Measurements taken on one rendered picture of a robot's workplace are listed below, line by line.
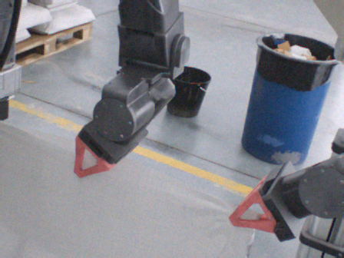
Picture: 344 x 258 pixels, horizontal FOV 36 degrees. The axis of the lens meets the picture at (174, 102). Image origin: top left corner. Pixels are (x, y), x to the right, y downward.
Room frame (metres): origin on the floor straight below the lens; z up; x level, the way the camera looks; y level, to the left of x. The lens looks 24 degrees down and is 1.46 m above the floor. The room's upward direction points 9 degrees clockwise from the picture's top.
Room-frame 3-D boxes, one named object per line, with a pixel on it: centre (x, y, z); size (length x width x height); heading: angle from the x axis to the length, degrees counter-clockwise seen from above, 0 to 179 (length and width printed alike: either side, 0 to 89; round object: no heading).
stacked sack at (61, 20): (4.13, 1.07, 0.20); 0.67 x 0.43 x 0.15; 159
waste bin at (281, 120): (2.86, -0.63, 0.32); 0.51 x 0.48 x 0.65; 159
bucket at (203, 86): (3.19, -0.06, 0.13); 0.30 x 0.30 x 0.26
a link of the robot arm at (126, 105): (0.63, 0.05, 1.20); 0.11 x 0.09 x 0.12; 160
